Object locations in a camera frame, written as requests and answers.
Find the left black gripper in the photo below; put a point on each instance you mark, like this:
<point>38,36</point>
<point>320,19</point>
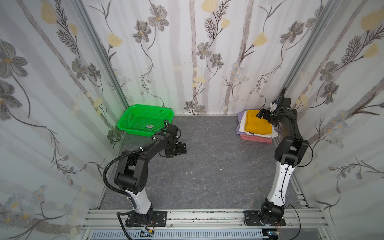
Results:
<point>179,148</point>

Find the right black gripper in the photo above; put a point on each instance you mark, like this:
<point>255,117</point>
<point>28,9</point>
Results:
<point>267,113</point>

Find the yellow t shirt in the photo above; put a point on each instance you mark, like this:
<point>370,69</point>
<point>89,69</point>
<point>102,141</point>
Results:
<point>256,125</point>

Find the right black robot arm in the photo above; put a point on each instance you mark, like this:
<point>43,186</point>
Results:
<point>288,154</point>

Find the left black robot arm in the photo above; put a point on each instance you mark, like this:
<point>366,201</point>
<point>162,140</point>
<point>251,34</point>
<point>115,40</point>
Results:
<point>133,167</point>

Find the white black folded t shirt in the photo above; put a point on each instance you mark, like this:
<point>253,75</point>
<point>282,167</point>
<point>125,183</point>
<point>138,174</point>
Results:
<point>242,129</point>

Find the green plastic basket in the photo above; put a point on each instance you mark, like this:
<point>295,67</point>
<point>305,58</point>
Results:
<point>136,117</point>

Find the purple folded t shirt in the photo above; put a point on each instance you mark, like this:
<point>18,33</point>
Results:
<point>240,116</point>

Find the pink folded t shirt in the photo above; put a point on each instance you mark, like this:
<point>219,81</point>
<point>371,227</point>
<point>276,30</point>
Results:
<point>258,139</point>

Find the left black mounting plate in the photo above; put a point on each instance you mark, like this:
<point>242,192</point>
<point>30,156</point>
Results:
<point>159,218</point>

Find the black mounting plate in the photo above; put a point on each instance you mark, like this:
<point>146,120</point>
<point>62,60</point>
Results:
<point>256,219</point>
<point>159,218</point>

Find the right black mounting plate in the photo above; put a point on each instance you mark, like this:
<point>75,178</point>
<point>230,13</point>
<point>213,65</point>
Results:
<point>256,219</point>

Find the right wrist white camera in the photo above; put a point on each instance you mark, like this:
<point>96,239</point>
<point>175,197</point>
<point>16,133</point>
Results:
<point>273,106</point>

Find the right corner aluminium post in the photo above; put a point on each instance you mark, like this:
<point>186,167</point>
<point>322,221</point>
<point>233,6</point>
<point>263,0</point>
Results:
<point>314,57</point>

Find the corner aluminium post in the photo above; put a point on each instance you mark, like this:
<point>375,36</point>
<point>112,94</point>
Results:
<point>101,52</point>
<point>314,57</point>

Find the white slotted cable duct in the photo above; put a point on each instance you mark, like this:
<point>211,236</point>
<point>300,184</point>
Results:
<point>215,234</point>

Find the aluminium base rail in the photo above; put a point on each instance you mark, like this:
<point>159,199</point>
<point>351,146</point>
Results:
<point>301,224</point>

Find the left corner aluminium post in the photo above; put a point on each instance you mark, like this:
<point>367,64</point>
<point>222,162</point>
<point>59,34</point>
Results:
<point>101,52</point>

